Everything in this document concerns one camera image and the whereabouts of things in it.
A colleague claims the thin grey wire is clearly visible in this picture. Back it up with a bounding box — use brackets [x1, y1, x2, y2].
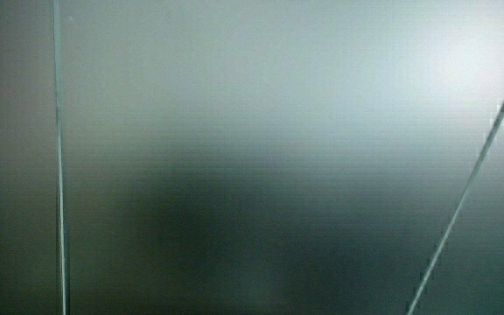
[404, 38, 504, 315]
[52, 0, 70, 315]

